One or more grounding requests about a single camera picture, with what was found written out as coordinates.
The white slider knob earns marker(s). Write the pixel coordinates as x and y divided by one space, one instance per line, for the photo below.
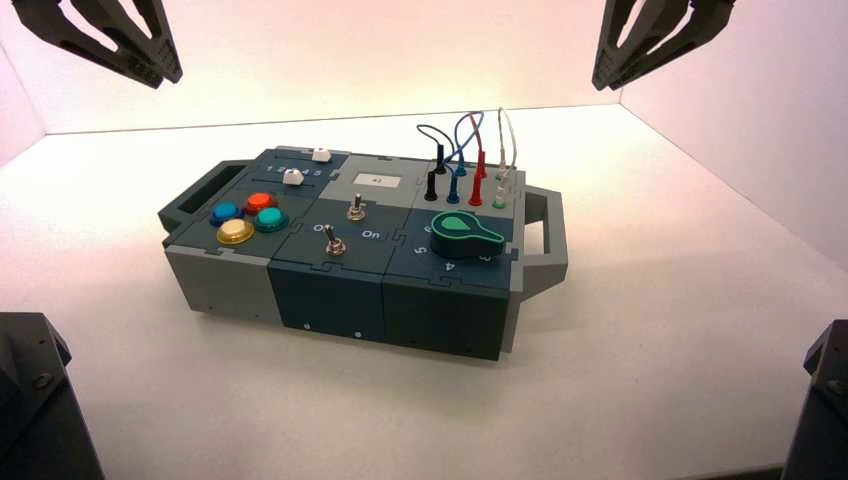
321 155
292 177

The blue push button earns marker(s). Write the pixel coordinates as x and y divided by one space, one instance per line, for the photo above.
226 212

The dark rotary knob green pointer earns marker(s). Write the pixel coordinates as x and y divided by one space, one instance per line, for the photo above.
464 240

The orange push button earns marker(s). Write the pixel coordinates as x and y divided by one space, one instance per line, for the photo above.
260 202

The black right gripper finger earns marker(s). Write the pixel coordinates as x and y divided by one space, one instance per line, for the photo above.
626 40
705 20

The yellow push button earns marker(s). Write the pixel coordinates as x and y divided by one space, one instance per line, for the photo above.
235 231

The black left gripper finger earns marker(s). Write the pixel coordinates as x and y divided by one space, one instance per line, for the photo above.
159 46
60 26

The metal toggle switch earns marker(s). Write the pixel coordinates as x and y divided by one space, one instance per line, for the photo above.
335 248
356 212

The grey and teal task box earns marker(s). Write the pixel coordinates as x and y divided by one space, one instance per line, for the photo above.
331 298

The teal push button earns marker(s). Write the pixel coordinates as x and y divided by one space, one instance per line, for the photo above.
270 218

